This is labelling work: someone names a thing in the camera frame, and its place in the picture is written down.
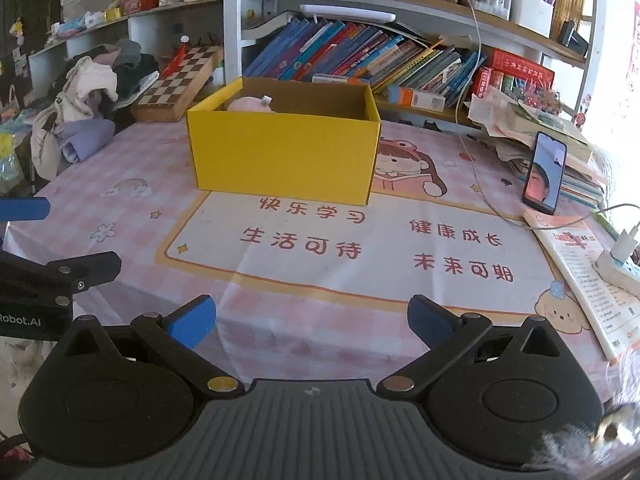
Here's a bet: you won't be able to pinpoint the pile of clothes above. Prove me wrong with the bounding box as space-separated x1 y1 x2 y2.
30 38 161 182

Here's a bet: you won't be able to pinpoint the white pen holder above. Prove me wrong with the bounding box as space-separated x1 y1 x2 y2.
510 0 555 38

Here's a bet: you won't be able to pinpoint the wooden chessboard case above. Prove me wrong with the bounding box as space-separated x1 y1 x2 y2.
131 45 225 123

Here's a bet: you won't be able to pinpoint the pink plush toy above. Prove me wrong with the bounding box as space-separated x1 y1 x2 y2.
226 94 279 113

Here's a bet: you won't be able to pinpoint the white charging cable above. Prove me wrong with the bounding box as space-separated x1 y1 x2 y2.
447 0 640 228

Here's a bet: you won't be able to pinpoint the black smartphone on stand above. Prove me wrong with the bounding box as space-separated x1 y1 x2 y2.
522 131 568 216

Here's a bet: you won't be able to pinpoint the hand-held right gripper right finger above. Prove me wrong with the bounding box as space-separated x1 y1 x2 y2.
376 295 568 400

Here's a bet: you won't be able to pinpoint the white desk lamp bar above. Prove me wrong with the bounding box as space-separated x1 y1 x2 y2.
299 4 397 25

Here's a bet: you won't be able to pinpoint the yellow cardboard box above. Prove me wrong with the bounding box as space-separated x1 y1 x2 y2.
186 77 382 206

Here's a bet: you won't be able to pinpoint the orange and white carton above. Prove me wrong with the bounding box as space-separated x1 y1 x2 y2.
387 85 447 112

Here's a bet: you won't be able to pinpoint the stack of papers and books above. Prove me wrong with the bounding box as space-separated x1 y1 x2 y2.
465 86 608 208

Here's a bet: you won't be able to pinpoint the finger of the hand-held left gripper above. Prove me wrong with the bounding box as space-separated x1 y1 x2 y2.
0 251 123 307
0 197 51 222

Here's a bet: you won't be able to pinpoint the row of leaning books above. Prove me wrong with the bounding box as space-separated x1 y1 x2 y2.
242 17 483 107

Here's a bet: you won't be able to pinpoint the small black box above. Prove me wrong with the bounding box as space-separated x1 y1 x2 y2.
556 20 589 56

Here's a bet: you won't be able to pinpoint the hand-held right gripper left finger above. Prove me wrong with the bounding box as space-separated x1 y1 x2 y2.
60 295 246 401

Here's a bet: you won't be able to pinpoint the orange and white workbook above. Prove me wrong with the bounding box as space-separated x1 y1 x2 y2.
523 209 640 362

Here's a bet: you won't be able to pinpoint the white plug charger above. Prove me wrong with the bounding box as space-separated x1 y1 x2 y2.
612 227 640 263

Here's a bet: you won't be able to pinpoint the white power strip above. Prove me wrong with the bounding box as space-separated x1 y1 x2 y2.
593 250 640 303

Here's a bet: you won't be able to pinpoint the red thick dictionaries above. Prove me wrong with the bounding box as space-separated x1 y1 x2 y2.
472 47 556 103

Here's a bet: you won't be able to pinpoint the white desk bookshelf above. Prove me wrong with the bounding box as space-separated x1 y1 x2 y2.
27 0 608 131

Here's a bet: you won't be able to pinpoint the grey furry cloth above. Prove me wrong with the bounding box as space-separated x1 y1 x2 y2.
537 402 640 473

